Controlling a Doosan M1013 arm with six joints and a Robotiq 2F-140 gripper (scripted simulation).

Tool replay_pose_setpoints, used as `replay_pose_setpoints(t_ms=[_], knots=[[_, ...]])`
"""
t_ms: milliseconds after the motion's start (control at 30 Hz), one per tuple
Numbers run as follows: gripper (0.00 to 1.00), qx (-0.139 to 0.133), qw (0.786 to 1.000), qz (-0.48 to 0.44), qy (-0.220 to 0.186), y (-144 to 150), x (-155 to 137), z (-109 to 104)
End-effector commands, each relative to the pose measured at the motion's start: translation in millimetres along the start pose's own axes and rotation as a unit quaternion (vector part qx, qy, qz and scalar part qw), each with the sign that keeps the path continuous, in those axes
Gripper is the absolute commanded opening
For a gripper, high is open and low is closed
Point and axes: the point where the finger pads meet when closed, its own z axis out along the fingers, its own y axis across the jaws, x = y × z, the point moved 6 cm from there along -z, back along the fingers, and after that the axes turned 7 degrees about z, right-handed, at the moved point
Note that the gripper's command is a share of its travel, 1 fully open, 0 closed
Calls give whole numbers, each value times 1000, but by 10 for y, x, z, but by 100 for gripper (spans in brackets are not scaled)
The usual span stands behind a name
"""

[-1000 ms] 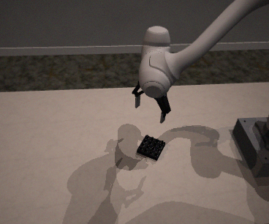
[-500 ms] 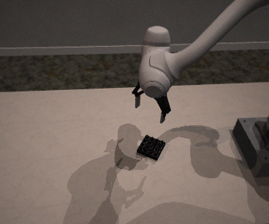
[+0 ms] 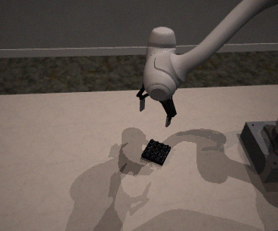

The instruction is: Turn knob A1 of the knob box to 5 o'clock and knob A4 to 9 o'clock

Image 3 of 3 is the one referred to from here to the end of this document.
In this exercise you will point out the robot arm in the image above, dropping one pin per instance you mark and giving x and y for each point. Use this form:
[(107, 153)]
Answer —
[(165, 71)]

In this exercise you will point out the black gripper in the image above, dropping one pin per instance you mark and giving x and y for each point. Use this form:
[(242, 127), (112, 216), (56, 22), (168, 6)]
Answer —
[(168, 105)]

